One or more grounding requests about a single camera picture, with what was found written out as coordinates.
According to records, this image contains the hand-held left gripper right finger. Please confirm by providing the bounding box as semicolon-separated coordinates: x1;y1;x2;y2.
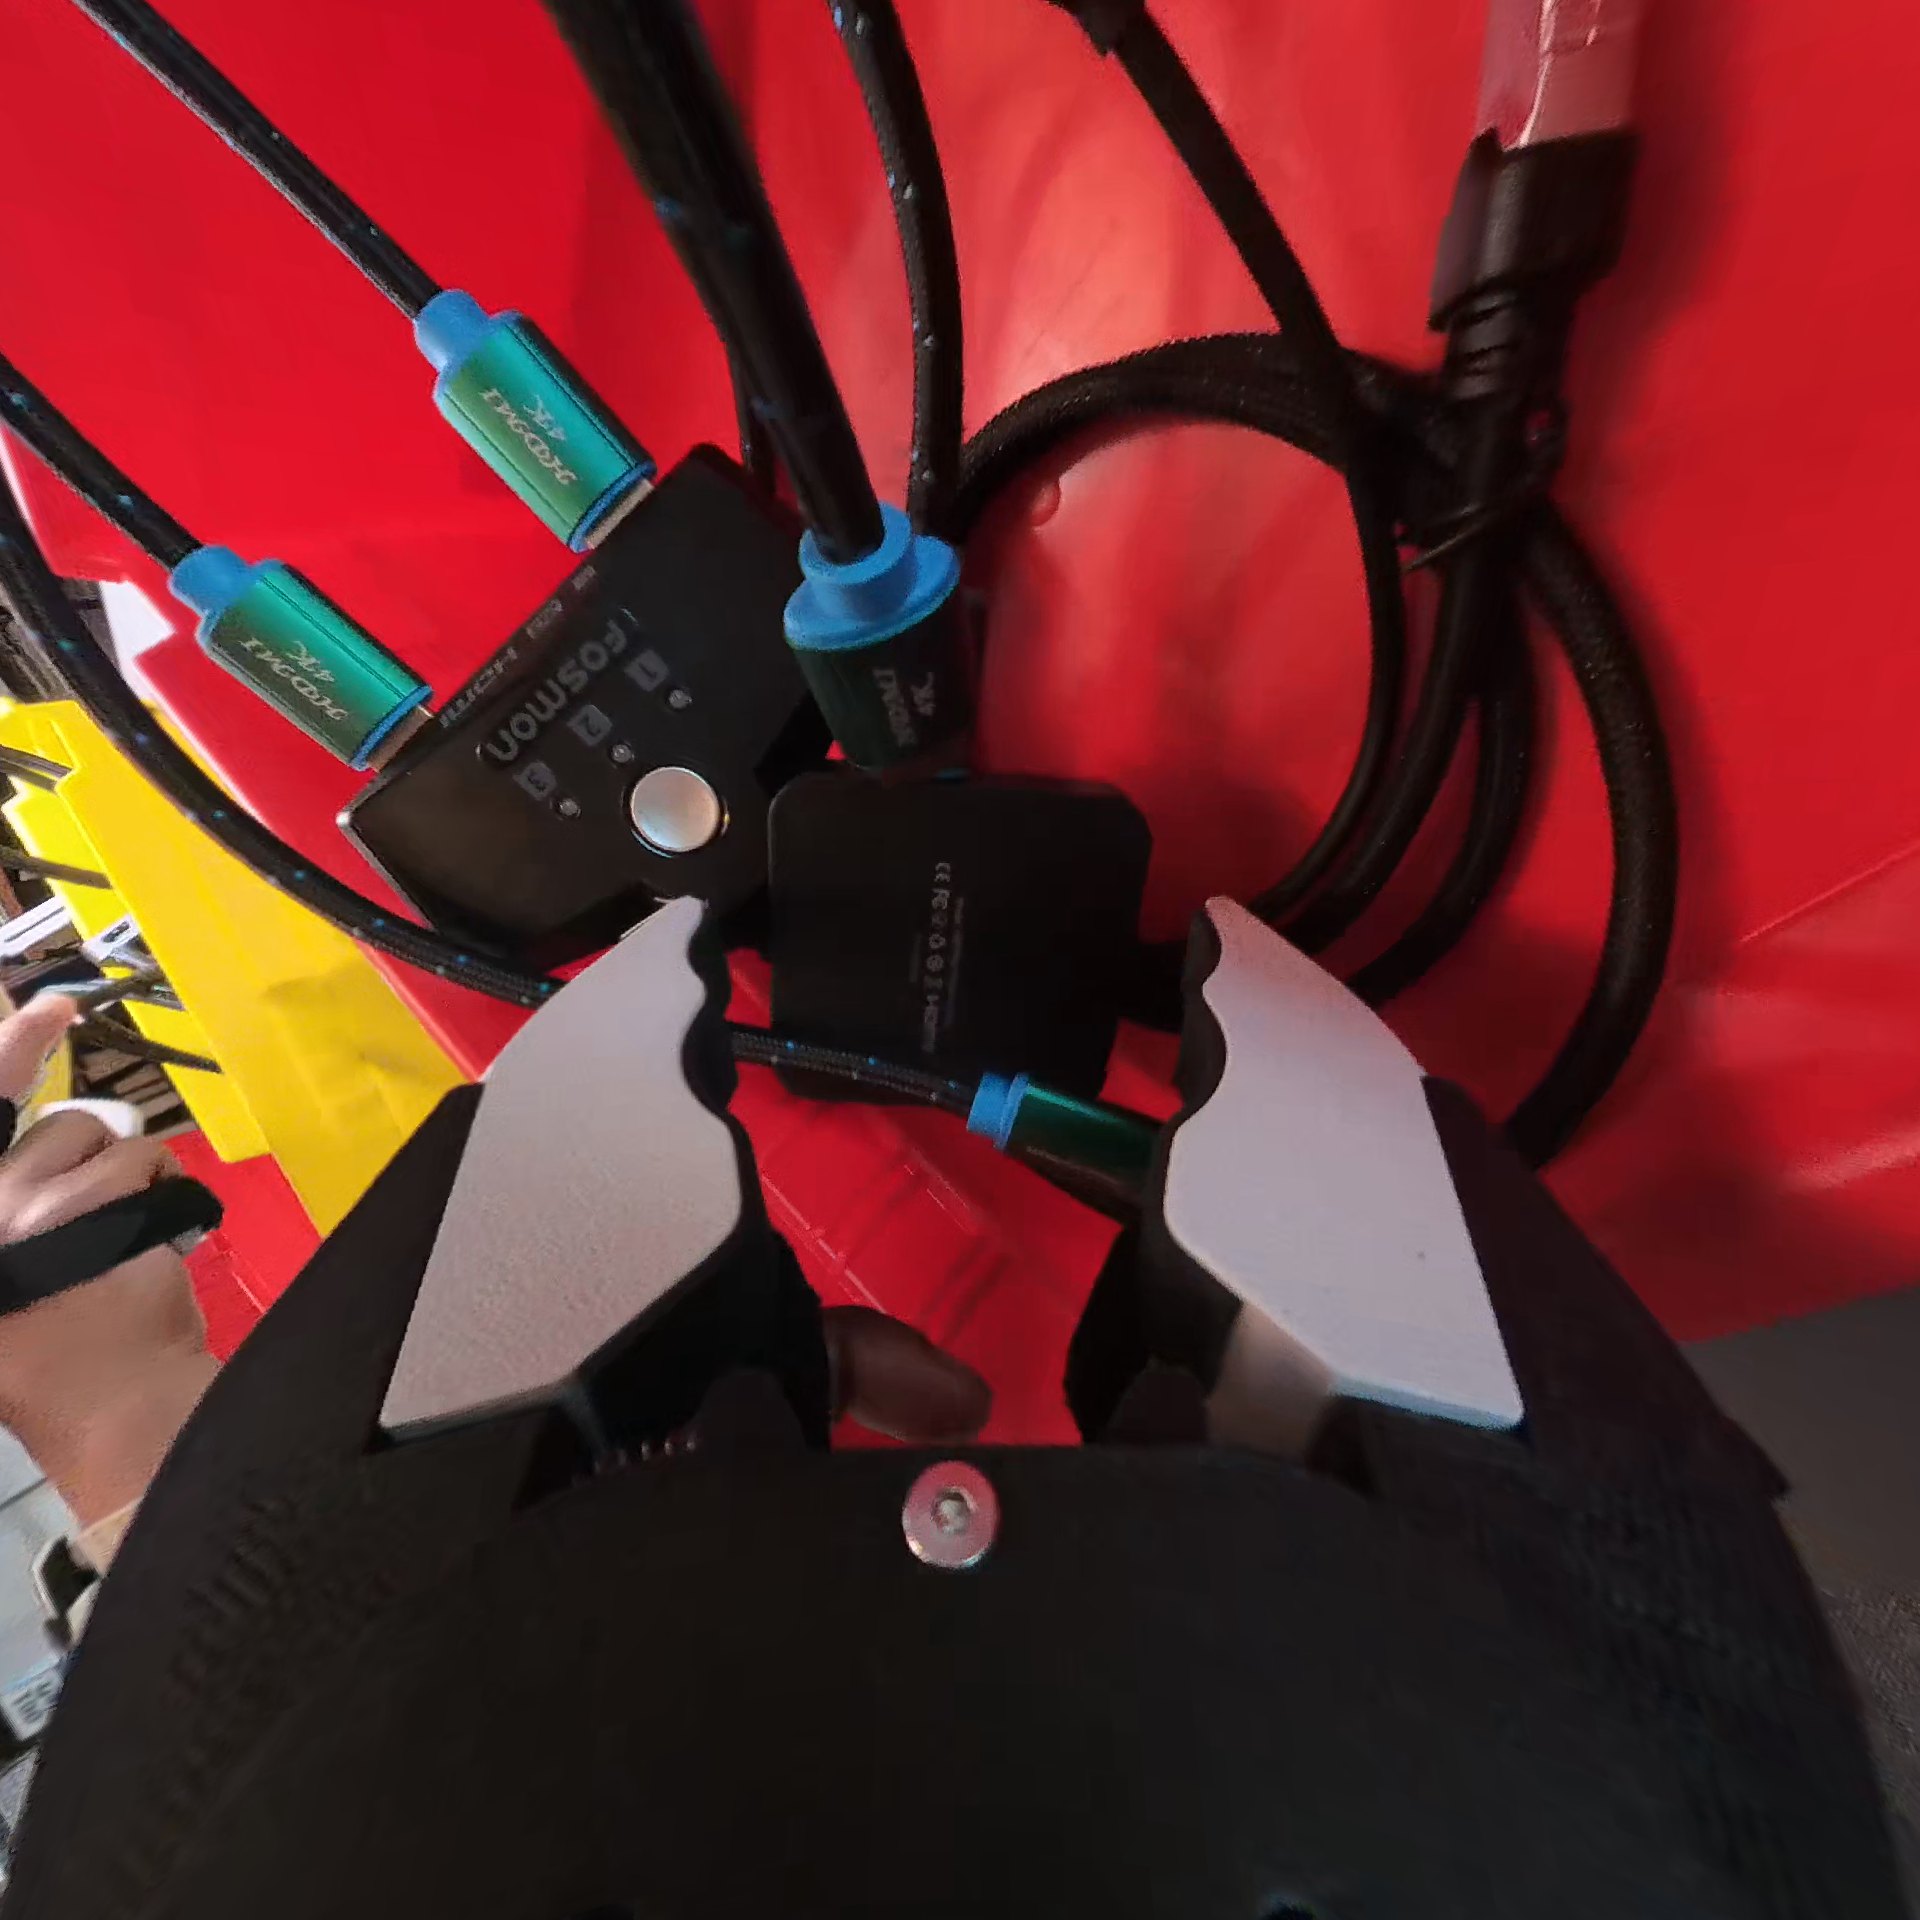
1160;895;1528;1461

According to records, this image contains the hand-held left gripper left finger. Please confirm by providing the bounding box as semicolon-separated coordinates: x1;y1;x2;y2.
378;895;751;1434

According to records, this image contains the black braided hdmi cable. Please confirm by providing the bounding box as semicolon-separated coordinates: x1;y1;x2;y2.
66;0;659;552
0;480;1169;1203
547;0;980;770
0;352;437;770

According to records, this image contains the yellow plastic bin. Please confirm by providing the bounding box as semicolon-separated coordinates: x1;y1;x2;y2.
0;696;471;1244

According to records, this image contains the small black hdmi adapter box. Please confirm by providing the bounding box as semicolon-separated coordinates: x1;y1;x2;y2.
767;768;1202;1107

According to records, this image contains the red plastic bin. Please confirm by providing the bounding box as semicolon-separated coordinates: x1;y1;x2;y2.
0;0;1920;1344

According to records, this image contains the person's right hand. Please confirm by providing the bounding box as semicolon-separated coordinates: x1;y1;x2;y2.
0;990;227;1520

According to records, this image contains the person's left hand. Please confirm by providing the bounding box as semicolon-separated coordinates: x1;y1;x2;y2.
823;1304;994;1445

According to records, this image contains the black hdmi switch with button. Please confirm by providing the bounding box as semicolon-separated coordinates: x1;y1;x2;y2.
336;442;836;965

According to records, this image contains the black rubber cable silver plug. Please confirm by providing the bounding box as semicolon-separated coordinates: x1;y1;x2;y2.
944;0;1680;1167

